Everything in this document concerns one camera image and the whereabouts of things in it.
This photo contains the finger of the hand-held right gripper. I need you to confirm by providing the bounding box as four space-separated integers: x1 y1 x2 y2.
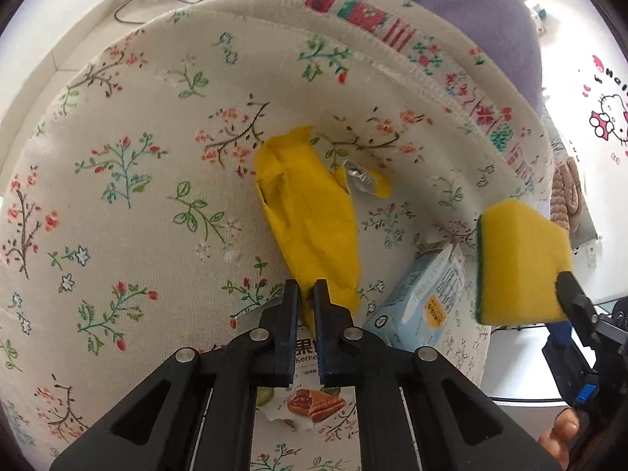
557 271 602 349
542 321 590 405

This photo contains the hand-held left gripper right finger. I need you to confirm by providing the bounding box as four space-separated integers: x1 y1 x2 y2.
313 279 562 471

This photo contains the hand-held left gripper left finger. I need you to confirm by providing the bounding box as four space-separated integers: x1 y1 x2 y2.
49 279 301 471

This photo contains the yellow sponge with green side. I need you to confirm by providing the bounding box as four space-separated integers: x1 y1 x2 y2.
475 200 575 327

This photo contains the yellow snack packet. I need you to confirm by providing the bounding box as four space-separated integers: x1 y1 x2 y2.
230 126 393 433

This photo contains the person's right hand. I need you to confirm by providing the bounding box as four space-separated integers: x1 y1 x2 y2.
537 408 582 462

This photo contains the light blue carton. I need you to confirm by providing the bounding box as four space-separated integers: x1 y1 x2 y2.
362 241 467 354

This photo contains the brown plush cushion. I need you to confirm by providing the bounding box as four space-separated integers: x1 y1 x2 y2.
549 157 586 234

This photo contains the floral tablecloth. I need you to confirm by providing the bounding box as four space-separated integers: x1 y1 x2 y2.
0 0 557 471

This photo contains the pink cartoon wall sticker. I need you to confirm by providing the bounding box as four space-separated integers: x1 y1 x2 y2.
581 54 628 162

